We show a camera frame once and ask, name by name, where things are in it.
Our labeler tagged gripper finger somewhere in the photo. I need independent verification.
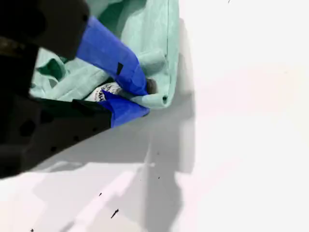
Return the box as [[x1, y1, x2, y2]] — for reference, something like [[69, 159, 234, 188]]
[[36, 0, 157, 96], [36, 89, 150, 161]]

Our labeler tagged pale green T-shirt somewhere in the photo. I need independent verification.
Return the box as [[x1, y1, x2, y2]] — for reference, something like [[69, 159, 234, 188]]
[[30, 0, 181, 111]]

